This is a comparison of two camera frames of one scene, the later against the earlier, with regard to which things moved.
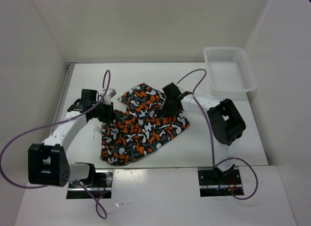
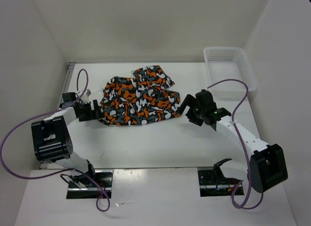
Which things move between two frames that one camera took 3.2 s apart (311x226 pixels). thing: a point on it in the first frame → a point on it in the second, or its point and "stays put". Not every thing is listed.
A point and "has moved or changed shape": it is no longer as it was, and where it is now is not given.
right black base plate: (213, 182) stays put
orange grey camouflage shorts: (141, 127) has moved or changed shape
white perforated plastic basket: (229, 70) stays put
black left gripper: (110, 116) → (93, 114)
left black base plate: (101, 187) stays put
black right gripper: (165, 109) → (187, 101)
